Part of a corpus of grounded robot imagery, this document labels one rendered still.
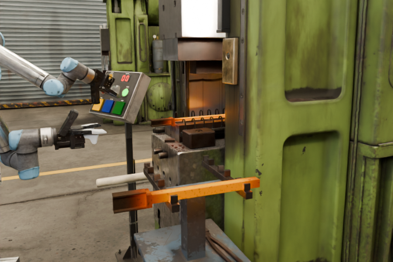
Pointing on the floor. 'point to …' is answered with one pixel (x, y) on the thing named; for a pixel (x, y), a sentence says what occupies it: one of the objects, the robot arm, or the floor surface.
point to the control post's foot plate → (125, 255)
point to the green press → (136, 37)
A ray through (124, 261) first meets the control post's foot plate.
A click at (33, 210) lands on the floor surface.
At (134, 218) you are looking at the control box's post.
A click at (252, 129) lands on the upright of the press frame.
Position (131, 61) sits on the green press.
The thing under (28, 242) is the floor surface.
